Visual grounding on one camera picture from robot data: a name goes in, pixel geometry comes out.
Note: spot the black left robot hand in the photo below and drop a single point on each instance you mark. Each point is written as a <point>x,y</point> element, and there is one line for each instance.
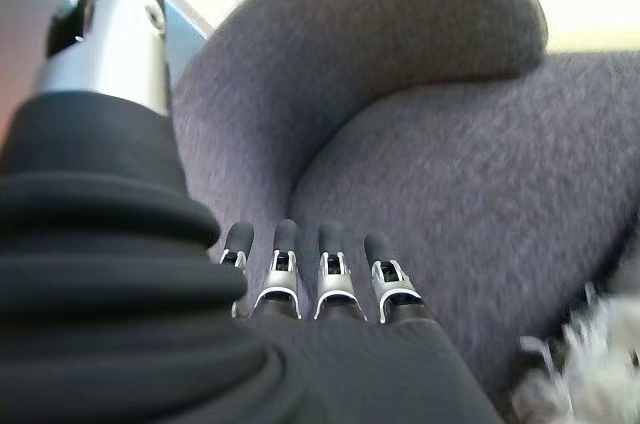
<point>125,319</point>

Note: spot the cream fringed cushion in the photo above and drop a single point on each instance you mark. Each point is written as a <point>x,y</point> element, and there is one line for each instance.
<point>590,374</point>

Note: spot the grey fabric armchair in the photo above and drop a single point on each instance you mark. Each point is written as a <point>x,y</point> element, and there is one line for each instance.
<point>450,169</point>

